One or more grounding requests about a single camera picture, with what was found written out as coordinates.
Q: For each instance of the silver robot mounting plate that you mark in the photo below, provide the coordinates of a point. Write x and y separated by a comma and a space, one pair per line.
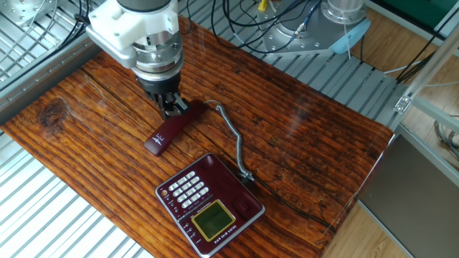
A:
312, 36

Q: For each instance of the dark red telephone handset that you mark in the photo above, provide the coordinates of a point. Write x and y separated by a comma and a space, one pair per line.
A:
168, 130

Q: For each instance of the silver corner bracket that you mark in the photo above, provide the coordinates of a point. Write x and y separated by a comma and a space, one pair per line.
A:
402, 104

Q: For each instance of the dark red telephone base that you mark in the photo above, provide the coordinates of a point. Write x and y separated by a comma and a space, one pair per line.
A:
229, 186

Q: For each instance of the aluminium frame beam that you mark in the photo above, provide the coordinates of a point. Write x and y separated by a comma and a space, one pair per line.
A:
430, 109

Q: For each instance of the grey aluminium side rail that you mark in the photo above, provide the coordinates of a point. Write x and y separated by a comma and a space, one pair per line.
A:
36, 82

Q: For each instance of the grey flat panel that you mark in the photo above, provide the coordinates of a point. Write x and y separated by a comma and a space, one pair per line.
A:
412, 200

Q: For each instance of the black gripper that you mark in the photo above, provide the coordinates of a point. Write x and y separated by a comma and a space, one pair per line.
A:
157, 84

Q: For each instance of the silver round metal plate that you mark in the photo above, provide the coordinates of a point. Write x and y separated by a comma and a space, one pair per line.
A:
18, 9

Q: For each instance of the yellow plastic clip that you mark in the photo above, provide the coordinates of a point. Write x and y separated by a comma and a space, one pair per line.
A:
262, 5

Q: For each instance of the grey robot arm, blue caps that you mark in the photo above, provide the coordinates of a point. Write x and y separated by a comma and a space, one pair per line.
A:
143, 4

